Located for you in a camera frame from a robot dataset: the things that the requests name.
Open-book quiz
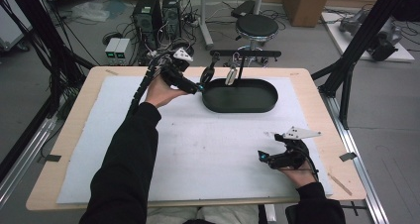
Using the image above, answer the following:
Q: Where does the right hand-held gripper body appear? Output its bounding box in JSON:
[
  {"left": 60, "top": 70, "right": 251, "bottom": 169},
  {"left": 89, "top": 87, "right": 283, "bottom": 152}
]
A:
[{"left": 268, "top": 126, "right": 322, "bottom": 170}]

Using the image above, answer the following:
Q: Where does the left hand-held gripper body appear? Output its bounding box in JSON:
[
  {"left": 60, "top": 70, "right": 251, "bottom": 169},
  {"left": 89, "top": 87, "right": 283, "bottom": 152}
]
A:
[{"left": 150, "top": 47, "right": 199, "bottom": 95}]

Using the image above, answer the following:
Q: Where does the black key rack with tray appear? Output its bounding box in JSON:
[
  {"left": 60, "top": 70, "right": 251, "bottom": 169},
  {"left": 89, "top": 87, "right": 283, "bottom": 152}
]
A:
[{"left": 201, "top": 49, "right": 282, "bottom": 114}]

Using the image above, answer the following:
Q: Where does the person's right hand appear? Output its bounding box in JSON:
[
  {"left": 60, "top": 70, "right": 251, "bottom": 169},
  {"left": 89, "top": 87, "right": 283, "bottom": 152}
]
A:
[{"left": 279, "top": 164, "right": 318, "bottom": 189}]

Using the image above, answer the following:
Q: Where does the person's left hand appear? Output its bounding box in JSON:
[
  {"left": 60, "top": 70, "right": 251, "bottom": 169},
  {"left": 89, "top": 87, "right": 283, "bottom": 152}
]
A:
[{"left": 144, "top": 73, "right": 190, "bottom": 110}]

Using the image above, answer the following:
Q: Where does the white table mat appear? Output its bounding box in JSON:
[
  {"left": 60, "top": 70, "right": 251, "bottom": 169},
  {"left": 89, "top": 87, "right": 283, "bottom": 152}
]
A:
[{"left": 55, "top": 75, "right": 334, "bottom": 205}]

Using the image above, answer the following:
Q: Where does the grey bench power supply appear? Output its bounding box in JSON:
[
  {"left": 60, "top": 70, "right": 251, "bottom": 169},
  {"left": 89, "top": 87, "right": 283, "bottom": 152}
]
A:
[
  {"left": 104, "top": 37, "right": 122, "bottom": 65},
  {"left": 114, "top": 38, "right": 132, "bottom": 65}
]

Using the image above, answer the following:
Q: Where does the slim black computer tower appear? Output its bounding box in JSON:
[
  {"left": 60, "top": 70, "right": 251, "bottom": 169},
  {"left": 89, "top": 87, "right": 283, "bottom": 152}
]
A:
[{"left": 161, "top": 0, "right": 182, "bottom": 40}]

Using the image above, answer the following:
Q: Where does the large black computer tower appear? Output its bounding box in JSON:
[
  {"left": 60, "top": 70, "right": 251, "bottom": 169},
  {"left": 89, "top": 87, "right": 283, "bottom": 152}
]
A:
[{"left": 132, "top": 0, "right": 163, "bottom": 54}]

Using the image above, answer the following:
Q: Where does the grey metal stand leg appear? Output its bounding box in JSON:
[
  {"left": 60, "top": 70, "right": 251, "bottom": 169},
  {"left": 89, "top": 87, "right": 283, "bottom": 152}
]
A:
[{"left": 197, "top": 0, "right": 215, "bottom": 51}]

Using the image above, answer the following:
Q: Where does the person's lap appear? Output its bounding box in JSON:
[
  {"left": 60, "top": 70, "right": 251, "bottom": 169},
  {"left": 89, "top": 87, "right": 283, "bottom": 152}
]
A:
[{"left": 146, "top": 204, "right": 260, "bottom": 224}]

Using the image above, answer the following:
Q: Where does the black round stool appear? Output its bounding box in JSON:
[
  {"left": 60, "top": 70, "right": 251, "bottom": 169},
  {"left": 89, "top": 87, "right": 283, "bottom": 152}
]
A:
[{"left": 235, "top": 13, "right": 280, "bottom": 51}]

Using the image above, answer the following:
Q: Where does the clear plastic bag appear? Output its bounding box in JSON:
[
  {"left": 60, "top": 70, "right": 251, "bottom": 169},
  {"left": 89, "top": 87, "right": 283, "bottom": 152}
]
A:
[{"left": 69, "top": 1, "right": 111, "bottom": 23}]

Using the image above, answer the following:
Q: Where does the white board with devices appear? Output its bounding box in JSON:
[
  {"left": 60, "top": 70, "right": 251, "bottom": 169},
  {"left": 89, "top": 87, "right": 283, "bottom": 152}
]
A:
[{"left": 320, "top": 9, "right": 416, "bottom": 63}]

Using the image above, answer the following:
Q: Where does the brown cardboard box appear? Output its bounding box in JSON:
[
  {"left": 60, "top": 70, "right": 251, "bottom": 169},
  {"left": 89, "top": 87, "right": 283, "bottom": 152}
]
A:
[{"left": 282, "top": 0, "right": 334, "bottom": 28}]

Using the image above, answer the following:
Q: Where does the right hand-held gripper cable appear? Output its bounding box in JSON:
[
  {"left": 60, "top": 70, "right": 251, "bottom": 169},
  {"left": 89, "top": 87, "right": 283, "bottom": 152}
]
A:
[{"left": 298, "top": 144, "right": 321, "bottom": 182}]

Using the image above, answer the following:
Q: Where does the hand-held gripper cable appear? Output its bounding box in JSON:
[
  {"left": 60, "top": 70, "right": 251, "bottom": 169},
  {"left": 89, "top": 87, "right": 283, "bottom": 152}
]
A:
[
  {"left": 298, "top": 144, "right": 321, "bottom": 182},
  {"left": 126, "top": 51, "right": 173, "bottom": 117}
]

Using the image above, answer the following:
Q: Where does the left hand-held gripper cable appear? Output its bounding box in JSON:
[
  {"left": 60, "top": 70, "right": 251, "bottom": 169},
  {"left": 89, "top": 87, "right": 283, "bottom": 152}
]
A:
[{"left": 126, "top": 51, "right": 173, "bottom": 117}]

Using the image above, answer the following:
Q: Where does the aluminium rail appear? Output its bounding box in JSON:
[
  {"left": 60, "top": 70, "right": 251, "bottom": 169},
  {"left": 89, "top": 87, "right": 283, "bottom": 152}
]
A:
[
  {"left": 0, "top": 115, "right": 57, "bottom": 206},
  {"left": 321, "top": 92, "right": 391, "bottom": 224}
]

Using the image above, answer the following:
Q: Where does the black metal frame strut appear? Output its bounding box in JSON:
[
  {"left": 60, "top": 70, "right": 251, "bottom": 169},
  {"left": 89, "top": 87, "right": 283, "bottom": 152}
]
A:
[{"left": 311, "top": 0, "right": 420, "bottom": 130}]

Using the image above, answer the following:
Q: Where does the black frame with cables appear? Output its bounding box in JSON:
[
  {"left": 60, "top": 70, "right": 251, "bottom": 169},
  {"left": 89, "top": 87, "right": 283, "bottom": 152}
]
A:
[{"left": 0, "top": 0, "right": 97, "bottom": 119}]

